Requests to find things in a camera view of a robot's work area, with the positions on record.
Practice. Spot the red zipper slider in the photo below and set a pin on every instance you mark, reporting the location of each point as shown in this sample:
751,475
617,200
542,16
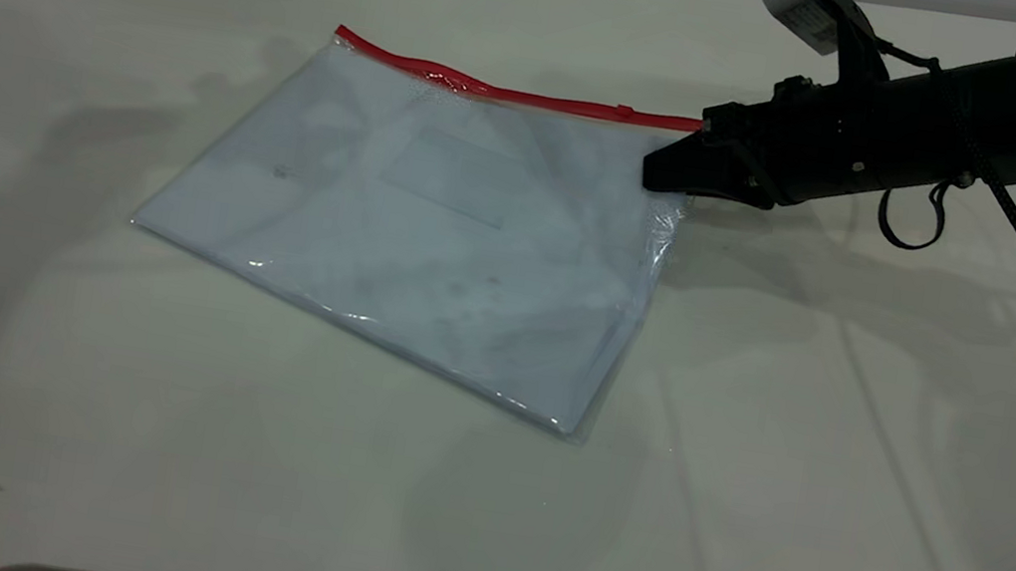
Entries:
625,111

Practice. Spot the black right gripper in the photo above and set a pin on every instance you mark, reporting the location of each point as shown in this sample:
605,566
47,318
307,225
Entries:
841,144

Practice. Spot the clear zip bag with papers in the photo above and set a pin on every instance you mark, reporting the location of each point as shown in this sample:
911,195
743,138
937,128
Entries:
424,243

